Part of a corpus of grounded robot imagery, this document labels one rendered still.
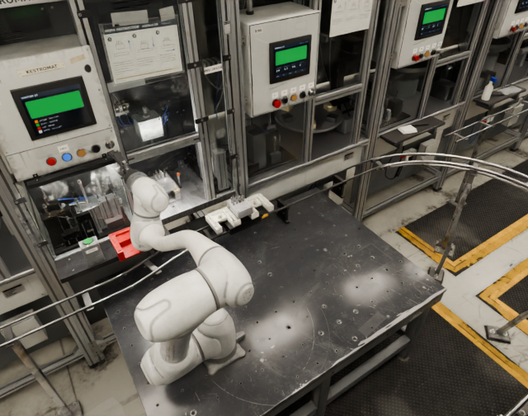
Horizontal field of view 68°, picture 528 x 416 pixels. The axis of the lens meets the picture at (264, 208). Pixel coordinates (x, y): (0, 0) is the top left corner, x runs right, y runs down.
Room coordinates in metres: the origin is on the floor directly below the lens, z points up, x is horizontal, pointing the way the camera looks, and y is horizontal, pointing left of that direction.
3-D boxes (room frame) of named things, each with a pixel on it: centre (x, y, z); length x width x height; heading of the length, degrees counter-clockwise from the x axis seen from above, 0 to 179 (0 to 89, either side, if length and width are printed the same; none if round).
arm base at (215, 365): (0.97, 0.20, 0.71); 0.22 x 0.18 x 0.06; 122
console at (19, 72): (1.51, 0.88, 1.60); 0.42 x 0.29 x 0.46; 122
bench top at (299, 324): (1.32, -0.01, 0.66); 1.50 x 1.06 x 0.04; 122
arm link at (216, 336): (0.95, 0.22, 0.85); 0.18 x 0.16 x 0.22; 126
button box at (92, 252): (1.31, 0.82, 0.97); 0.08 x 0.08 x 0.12; 32
